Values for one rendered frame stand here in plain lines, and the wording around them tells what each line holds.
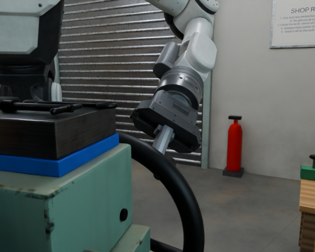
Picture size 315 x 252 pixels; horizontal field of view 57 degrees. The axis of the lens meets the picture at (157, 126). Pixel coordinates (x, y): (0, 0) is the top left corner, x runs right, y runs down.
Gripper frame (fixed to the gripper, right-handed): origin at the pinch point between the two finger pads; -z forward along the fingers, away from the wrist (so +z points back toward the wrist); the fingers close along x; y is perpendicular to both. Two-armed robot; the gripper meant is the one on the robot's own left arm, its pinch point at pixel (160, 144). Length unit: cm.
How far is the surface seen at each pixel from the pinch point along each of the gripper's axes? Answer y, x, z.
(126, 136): 4.1, 5.8, -5.8
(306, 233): -42, -79, 39
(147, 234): 5.4, -0.6, -17.2
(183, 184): 5.0, -3.3, -8.8
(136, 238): 6.0, 0.6, -18.5
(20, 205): 13.5, 10.9, -23.8
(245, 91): -104, -92, 222
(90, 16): -166, 93, 286
